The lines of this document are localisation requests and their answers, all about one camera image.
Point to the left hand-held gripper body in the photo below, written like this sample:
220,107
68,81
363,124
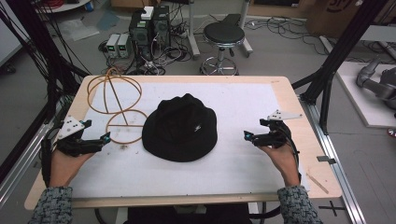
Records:
71,127

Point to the aluminium rail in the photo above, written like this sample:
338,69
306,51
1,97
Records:
337,174
21,165

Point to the person's left hand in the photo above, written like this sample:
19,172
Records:
63,169

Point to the clear plastic sheet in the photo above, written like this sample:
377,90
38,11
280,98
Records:
77,29

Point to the blue sheet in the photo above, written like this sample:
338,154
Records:
108,20

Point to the white table mat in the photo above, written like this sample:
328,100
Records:
186,177

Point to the black bucket hat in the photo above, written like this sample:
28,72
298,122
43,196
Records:
177,130

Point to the grey tape piece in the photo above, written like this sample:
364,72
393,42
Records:
326,159

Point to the black computer tower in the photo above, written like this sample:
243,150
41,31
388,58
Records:
140,35
162,26

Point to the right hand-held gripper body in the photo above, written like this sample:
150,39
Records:
278,137

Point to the black metal frame post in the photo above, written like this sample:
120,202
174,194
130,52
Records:
34,46
339,53

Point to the white round table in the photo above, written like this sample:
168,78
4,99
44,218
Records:
65,5

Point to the grey power supply unit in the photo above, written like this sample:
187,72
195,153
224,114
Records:
112,45
124,45

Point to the person's right hand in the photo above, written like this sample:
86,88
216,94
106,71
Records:
285,163

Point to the thin wooden stick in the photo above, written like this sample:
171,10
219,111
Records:
317,183

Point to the white platform board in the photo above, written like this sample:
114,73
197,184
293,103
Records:
358,99

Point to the cardboard box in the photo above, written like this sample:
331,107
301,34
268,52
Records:
330,17

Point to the black round stool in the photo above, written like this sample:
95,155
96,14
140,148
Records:
223,33

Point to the small white box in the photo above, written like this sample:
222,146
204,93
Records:
147,13

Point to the white desk leg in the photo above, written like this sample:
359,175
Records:
246,31
193,28

